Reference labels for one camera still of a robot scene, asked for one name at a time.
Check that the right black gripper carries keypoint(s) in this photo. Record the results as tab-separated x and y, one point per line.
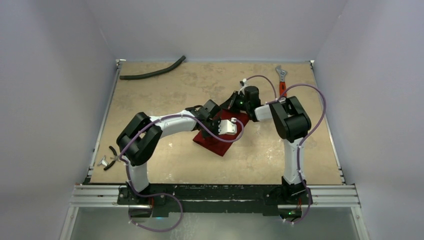
230	103

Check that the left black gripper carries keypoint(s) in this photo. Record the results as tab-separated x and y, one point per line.
216	122

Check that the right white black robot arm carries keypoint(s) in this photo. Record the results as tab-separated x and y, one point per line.
292	125

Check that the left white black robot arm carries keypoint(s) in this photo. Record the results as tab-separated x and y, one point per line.
139	139

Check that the black foam tube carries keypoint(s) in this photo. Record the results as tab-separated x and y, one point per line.
154	73

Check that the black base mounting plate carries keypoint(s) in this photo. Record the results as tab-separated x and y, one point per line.
161	199

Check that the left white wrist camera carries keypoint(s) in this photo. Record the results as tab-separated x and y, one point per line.
228	127

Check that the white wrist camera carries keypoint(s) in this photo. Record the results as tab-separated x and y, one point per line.
243	84
228	127

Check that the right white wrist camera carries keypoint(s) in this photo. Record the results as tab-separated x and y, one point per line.
243	84

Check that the adjustable wrench red handle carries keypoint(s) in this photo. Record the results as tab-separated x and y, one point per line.
282	83

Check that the aluminium rail frame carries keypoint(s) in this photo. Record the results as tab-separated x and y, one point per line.
258	158

